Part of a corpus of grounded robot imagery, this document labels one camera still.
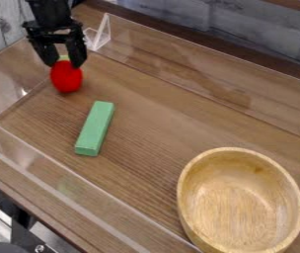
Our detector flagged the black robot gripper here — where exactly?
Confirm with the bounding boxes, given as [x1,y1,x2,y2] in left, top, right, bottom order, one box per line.
[22,0,86,68]

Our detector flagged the red plush strawberry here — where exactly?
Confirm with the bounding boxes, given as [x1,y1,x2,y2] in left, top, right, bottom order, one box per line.
[49,55,82,93]

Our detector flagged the green rectangular block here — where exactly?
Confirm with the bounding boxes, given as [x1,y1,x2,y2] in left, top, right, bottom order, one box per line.
[74,101,114,156]

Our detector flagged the round wooden bowl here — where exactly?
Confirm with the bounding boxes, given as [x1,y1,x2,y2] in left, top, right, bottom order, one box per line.
[175,147,300,253]

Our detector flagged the clear acrylic enclosure walls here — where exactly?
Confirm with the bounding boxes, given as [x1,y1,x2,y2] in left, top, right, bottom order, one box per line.
[0,9,300,253]

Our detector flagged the black metal table bracket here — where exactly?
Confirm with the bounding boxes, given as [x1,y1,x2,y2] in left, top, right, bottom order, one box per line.
[10,219,47,253]

